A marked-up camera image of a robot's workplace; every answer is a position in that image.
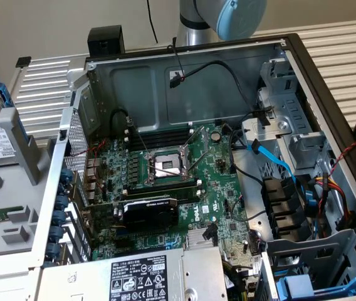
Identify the blue drive caddy brackets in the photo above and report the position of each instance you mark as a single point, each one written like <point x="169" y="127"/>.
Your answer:
<point x="322" y="251"/>

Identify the silver socket cover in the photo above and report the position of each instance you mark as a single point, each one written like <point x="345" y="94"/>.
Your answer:
<point x="201" y="138"/>

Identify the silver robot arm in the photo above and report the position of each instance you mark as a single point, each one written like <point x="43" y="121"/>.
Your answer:
<point x="190" y="31"/>

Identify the silver power supply unit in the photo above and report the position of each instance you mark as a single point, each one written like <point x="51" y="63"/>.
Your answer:
<point x="134" y="282"/>

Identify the dark blue slot latch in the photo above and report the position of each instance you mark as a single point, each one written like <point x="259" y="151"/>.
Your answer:
<point x="54" y="251"/>
<point x="63" y="189"/>
<point x="57" y="234"/>
<point x="66" y="174"/>
<point x="59" y="218"/>
<point x="61" y="202"/>

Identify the black block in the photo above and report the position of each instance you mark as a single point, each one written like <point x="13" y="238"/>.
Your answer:
<point x="106" y="40"/>

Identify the black graphics card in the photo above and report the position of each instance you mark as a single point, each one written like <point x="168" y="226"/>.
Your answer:
<point x="149" y="216"/>

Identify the CPU socket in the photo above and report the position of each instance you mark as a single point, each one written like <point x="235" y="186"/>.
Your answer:
<point x="162" y="163"/>

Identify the coin battery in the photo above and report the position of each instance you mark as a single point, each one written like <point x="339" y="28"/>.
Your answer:
<point x="216" y="136"/>

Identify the black RAM slot bank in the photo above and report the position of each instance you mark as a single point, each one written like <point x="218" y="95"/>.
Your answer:
<point x="162" y="138"/>
<point x="162" y="189"/>

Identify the silver metal drive cage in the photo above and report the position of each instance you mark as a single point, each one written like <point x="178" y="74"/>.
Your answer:
<point x="278" y="103"/>

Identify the grey parts rack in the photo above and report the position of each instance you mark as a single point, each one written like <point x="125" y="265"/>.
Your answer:
<point x="15" y="194"/>

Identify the blue disk caddy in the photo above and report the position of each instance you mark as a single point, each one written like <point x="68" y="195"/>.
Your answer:
<point x="297" y="287"/>

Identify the silver finned heat sink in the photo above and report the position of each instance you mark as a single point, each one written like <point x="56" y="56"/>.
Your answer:
<point x="195" y="238"/>

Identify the black plastic air shroud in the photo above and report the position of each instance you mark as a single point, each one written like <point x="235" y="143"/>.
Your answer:
<point x="278" y="203"/>

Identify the thin locking lever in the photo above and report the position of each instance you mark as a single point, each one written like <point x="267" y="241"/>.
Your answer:
<point x="138" y="135"/>

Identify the small black clip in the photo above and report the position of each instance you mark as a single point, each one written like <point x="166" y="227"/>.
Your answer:
<point x="23" y="61"/>

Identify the green motherboard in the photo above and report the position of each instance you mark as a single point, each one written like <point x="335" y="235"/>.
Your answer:
<point x="215" y="194"/>

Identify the open PC case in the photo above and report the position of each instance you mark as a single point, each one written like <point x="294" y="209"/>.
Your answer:
<point x="196" y="94"/>

